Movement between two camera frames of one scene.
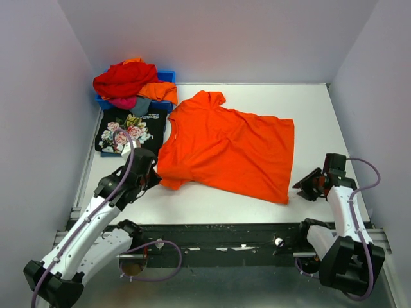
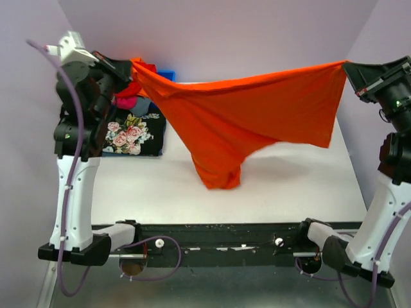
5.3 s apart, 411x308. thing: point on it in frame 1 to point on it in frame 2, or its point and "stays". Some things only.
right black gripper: [317, 172] to [363, 75]
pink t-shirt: [124, 102] stays
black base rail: [218, 244] stays
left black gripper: [155, 179] to [119, 69]
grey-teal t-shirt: [142, 106] stays
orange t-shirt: [209, 142] to [227, 122]
